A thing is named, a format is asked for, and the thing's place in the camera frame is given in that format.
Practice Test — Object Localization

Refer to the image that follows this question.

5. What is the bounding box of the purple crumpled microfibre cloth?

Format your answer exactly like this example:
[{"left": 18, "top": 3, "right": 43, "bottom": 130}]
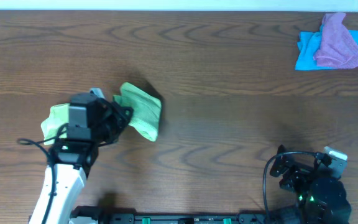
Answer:
[{"left": 313, "top": 12, "right": 358, "bottom": 69}]

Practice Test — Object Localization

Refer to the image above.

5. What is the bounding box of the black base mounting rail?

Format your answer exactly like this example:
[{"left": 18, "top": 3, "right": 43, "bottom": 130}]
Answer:
[{"left": 68, "top": 206, "right": 302, "bottom": 224}]

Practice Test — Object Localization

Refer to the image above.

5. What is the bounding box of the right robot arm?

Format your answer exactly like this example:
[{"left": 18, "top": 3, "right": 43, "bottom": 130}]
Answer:
[{"left": 262, "top": 145, "right": 352, "bottom": 223}]

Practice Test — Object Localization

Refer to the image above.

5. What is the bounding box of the blue microfibre cloth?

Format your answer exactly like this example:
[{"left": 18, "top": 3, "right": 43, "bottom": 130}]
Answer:
[{"left": 295, "top": 26, "right": 358, "bottom": 71}]

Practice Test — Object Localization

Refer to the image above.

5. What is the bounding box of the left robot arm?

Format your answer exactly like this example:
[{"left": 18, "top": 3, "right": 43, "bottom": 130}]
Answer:
[{"left": 29, "top": 97, "right": 134, "bottom": 223}]

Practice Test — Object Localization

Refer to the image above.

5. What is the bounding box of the folded green cloth on stack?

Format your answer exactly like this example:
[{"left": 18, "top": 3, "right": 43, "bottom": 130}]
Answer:
[{"left": 40, "top": 103, "right": 69, "bottom": 145}]

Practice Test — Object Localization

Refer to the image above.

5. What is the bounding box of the right black camera cable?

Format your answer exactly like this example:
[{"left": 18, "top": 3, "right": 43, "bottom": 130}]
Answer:
[{"left": 261, "top": 151, "right": 323, "bottom": 222}]

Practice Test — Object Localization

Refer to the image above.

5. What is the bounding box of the green microfibre cloth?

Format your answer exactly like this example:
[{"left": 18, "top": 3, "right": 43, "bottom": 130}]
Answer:
[{"left": 113, "top": 82, "right": 162, "bottom": 142}]

